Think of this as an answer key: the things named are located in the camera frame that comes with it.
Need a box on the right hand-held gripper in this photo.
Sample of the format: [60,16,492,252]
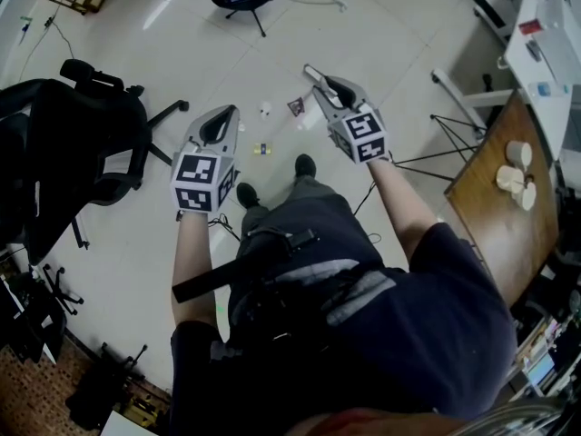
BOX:
[310,75,389,165]

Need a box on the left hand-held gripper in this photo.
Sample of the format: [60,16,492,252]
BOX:
[170,104,241,215]

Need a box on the person's right forearm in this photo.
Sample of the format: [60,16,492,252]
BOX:
[366,159,439,263]

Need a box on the person's left forearm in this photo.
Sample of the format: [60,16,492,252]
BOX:
[171,210,218,324]

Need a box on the person's left black shoe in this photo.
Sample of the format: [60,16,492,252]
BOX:
[235,182,261,211]

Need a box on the person's black shoe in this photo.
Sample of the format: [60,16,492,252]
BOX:
[235,182,261,211]
[294,154,318,179]

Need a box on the person's right black shoe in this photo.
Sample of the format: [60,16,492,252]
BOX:
[294,154,318,179]

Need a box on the black mesh office chair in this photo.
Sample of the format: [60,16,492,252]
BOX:
[0,58,191,267]

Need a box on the white desk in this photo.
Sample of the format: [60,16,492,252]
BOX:
[430,0,581,163]

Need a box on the white paper cup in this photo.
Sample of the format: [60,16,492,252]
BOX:
[512,180,537,212]
[506,140,533,168]
[495,164,526,191]

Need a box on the black chest harness pack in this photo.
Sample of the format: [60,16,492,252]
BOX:
[171,227,400,362]

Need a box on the brown wooden table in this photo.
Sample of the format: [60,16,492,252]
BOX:
[389,89,560,311]

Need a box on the clear water bottle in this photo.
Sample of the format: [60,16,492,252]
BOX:
[527,81,571,99]

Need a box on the black folded tripod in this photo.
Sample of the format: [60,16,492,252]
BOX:
[97,342,151,383]

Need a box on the person's navy shirt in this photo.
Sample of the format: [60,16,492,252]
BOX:
[170,222,518,436]

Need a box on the black metal equipment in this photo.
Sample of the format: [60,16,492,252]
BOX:
[556,183,581,263]

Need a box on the yellow tool case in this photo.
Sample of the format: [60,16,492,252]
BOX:
[122,395,158,426]

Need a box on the person's face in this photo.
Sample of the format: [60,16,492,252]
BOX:
[294,407,459,436]

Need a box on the white shelving unit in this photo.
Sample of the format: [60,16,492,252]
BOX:
[507,306,581,403]

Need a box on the white cord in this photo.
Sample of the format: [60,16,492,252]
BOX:
[284,0,349,13]

